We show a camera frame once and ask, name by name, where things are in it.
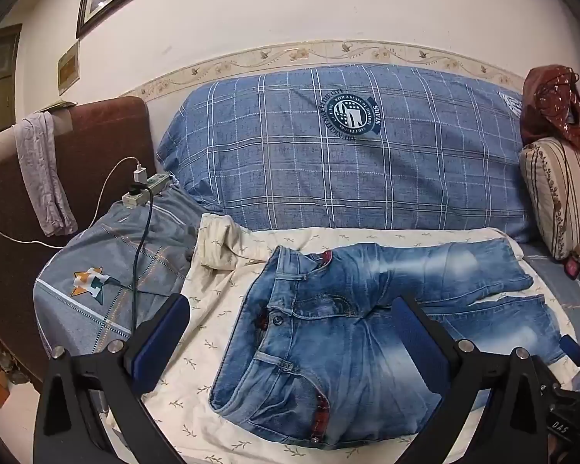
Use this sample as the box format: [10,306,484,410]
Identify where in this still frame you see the cream leaf print blanket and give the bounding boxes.
[104,213,580,464]

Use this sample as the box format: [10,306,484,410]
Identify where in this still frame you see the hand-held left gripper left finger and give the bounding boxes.
[33,294,191,464]

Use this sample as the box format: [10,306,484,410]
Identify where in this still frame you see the blue denim pants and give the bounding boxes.
[208,238,568,451]

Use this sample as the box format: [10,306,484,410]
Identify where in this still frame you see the grey cloth on headboard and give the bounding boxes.
[14,111,79,237]

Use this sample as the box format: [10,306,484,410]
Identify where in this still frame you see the white power strip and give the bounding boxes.
[121,172,170,208]

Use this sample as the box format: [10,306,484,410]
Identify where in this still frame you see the red-brown plastic bag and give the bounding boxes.
[519,64,580,150]

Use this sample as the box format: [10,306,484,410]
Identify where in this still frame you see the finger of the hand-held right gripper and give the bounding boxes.
[558,334,580,379]

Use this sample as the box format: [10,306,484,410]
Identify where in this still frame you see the striped beige pillow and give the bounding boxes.
[519,130,580,262]

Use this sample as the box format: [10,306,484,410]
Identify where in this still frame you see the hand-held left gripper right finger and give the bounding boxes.
[391,296,556,464]

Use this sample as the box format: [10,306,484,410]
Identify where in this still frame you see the blue plaid pillow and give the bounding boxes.
[155,64,537,245]

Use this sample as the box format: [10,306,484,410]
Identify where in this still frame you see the white charger cable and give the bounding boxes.
[0,156,141,248]

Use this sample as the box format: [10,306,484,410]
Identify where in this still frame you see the small framed picture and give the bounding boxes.
[57,41,80,96]

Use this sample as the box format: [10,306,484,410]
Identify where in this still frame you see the brown headboard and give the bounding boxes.
[0,97,158,382]

